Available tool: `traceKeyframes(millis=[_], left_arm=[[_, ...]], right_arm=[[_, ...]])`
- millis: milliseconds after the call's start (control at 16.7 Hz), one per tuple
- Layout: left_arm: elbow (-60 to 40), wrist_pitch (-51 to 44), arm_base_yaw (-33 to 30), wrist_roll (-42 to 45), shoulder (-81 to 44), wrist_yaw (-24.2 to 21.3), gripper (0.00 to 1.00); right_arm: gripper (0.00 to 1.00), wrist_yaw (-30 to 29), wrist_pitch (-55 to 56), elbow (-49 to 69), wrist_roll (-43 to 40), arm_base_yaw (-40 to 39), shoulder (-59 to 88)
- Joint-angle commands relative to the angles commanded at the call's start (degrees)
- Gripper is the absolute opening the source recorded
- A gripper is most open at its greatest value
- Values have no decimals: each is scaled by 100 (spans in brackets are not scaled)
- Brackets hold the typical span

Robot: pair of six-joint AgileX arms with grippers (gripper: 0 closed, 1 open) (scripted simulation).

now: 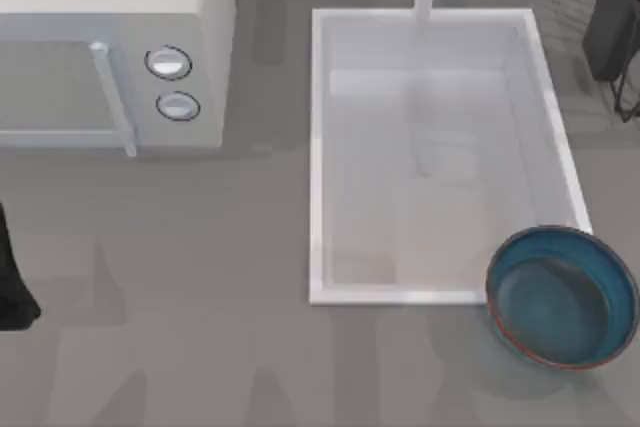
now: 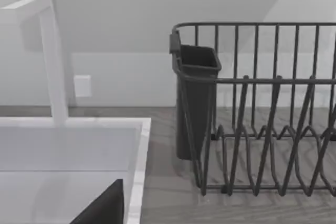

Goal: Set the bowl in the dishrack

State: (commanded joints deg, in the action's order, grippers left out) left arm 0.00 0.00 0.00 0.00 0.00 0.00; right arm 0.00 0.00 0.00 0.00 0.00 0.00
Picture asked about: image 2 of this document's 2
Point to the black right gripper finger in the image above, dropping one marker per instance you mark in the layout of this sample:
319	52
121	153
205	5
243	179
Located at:
107	205

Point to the white sink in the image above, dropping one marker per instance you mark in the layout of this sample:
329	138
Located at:
71	155

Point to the dark grey cutlery holder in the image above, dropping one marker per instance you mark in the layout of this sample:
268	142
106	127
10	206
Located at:
195	98

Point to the tall white tap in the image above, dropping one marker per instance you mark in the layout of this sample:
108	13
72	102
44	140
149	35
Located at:
52	58

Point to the white wall socket plate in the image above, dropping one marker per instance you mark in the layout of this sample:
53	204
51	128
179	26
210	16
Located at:
82	85

